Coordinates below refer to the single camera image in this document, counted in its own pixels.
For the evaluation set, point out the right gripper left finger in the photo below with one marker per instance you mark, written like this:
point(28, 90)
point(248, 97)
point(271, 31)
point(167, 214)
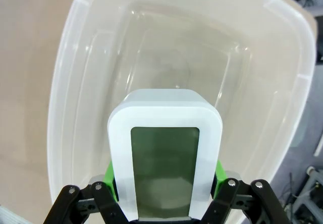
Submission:
point(101, 198)

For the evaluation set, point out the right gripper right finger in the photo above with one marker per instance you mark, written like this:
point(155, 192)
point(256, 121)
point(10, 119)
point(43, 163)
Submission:
point(227, 196)

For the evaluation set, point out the white digital clock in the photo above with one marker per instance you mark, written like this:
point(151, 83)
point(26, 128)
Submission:
point(164, 113)

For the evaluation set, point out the clear plastic container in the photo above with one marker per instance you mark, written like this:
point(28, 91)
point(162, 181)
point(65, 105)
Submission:
point(88, 82)

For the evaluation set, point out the grey metal frame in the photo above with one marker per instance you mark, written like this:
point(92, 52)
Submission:
point(310, 188)

